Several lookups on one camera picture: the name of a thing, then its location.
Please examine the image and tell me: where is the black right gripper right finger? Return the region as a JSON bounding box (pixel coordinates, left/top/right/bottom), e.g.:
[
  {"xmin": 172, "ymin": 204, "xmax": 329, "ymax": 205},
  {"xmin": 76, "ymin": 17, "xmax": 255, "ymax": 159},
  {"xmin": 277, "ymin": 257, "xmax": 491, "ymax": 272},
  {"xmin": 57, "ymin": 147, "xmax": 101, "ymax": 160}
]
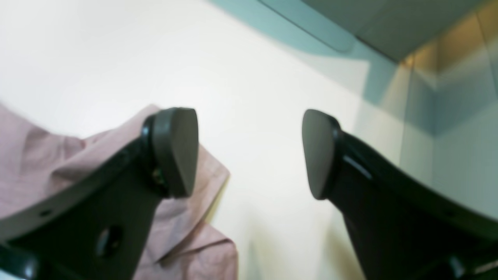
[{"xmin": 302, "ymin": 109, "xmax": 498, "ymax": 280}]

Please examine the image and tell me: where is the mauve t-shirt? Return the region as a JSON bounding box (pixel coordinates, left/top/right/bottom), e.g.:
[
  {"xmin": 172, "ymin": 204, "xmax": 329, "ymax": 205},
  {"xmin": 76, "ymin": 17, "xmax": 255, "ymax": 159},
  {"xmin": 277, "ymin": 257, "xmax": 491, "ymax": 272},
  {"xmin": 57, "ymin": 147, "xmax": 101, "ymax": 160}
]
[{"xmin": 0, "ymin": 105, "xmax": 238, "ymax": 280}]

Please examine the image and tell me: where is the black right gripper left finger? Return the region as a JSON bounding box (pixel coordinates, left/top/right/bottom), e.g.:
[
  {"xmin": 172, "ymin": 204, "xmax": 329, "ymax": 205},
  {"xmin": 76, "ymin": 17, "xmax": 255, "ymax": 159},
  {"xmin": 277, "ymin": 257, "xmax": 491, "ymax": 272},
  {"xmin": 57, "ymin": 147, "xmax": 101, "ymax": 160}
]
[{"xmin": 1, "ymin": 107, "xmax": 199, "ymax": 280}]

